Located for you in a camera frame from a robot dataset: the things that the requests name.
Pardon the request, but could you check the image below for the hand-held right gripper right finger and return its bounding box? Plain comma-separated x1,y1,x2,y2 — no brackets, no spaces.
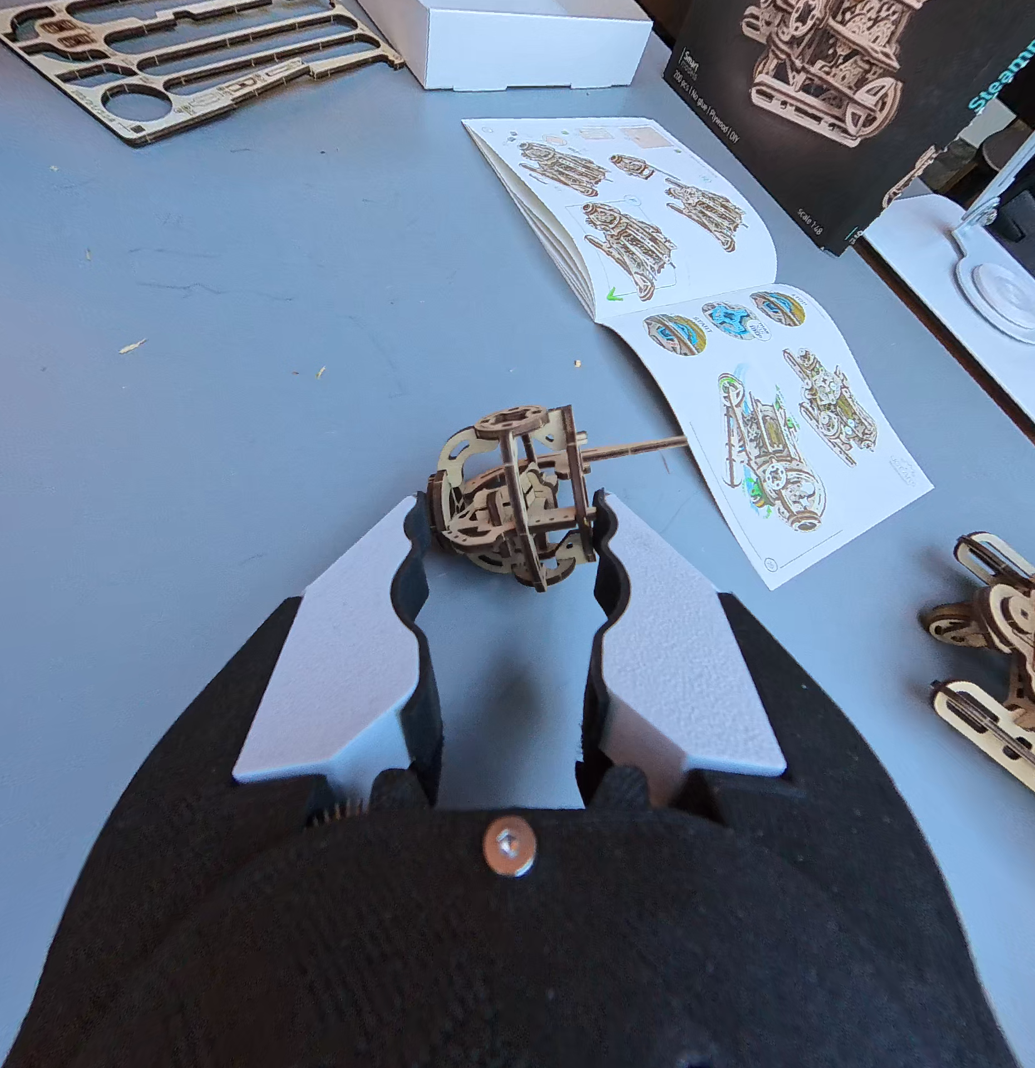
574,489,791,810

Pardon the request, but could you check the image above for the wooden tracked model chassis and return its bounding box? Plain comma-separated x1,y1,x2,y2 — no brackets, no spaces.
918,532,1035,806

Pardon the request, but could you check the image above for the white adjustable stand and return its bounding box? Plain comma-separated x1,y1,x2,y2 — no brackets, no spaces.
952,104,1035,345

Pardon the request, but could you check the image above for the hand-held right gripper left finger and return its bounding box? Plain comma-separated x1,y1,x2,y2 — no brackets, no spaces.
232,492,445,810

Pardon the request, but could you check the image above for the instruction booklet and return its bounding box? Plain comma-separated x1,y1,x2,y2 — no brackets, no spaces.
461,117,936,592

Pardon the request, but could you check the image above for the white panel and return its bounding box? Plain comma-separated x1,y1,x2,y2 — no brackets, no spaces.
861,194,1035,435

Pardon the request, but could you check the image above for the wooden sphere model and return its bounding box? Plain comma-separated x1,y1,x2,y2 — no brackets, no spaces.
424,403,691,592

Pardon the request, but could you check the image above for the wooden sheet with long slots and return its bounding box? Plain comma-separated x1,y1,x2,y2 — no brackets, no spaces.
0,0,406,150

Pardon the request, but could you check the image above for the black model kit box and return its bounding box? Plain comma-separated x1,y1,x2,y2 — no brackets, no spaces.
663,0,1035,258

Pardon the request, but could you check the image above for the white cardboard box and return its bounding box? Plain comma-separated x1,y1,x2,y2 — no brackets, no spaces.
354,0,654,91

